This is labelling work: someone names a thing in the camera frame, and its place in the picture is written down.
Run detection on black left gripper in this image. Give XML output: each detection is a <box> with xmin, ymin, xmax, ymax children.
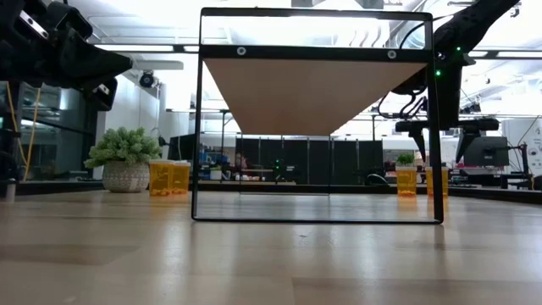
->
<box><xmin>0</xmin><ymin>28</ymin><xmax>134</xmax><ymax>113</ymax></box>

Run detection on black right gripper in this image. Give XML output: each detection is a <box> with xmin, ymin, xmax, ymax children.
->
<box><xmin>395</xmin><ymin>63</ymin><xmax>501</xmax><ymax>164</ymax></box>

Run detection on small green background plant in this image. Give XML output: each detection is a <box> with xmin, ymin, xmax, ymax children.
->
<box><xmin>395</xmin><ymin>152</ymin><xmax>416</xmax><ymax>168</ymax></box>

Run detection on small black track spotlight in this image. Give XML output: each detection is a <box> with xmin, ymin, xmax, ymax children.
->
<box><xmin>459</xmin><ymin>101</ymin><xmax>483</xmax><ymax>115</ymax></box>

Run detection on long white ceiling light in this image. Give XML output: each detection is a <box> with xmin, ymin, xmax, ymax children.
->
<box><xmin>93</xmin><ymin>43</ymin><xmax>200</xmax><ymax>53</ymax></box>
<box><xmin>467</xmin><ymin>49</ymin><xmax>542</xmax><ymax>59</ymax></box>

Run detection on black computer monitor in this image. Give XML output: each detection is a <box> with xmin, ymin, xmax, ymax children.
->
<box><xmin>462</xmin><ymin>135</ymin><xmax>511</xmax><ymax>168</ymax></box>

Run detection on white printed board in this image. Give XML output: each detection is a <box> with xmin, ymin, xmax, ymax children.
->
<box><xmin>501</xmin><ymin>118</ymin><xmax>542</xmax><ymax>177</ymax></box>

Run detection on black chair back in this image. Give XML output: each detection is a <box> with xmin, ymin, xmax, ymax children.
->
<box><xmin>364</xmin><ymin>172</ymin><xmax>390</xmax><ymax>186</ymax></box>

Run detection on black partition panels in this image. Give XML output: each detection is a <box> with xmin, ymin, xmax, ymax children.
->
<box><xmin>235</xmin><ymin>137</ymin><xmax>384</xmax><ymax>186</ymax></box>

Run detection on green plant in white pot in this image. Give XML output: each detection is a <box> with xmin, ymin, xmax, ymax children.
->
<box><xmin>83</xmin><ymin>125</ymin><xmax>163</xmax><ymax>194</ymax></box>

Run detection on dark background monitor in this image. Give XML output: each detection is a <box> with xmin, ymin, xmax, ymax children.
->
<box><xmin>168</xmin><ymin>134</ymin><xmax>196</xmax><ymax>163</ymax></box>

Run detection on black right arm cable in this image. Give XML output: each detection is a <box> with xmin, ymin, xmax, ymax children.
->
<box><xmin>378</xmin><ymin>91</ymin><xmax>429</xmax><ymax>120</ymax></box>

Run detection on black ceiling camera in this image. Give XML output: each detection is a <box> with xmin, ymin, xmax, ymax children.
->
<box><xmin>138</xmin><ymin>70</ymin><xmax>157</xmax><ymax>89</ymax></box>

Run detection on yellow hanging cable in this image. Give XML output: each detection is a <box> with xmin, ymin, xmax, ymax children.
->
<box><xmin>3</xmin><ymin>80</ymin><xmax>42</xmax><ymax>182</ymax></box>

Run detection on black frame wooden shelf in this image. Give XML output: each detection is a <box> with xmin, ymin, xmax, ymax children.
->
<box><xmin>191</xmin><ymin>7</ymin><xmax>445</xmax><ymax>225</ymax></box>

